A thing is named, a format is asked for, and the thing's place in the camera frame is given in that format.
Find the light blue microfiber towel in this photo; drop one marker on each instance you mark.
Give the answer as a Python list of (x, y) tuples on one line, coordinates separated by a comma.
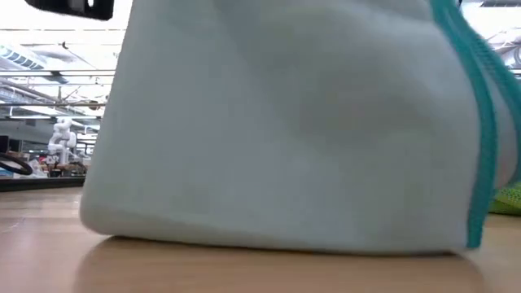
[(285, 142)]

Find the green microfiber towel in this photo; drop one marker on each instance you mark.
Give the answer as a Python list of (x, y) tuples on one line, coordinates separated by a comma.
[(509, 201)]

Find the white robot figure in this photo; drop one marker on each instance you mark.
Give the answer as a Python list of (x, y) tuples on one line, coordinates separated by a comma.
[(63, 138)]

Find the black metal table frame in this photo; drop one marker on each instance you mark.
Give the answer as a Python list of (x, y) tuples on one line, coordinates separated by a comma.
[(40, 183)]

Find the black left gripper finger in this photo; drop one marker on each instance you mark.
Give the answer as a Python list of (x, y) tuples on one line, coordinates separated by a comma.
[(69, 7)]

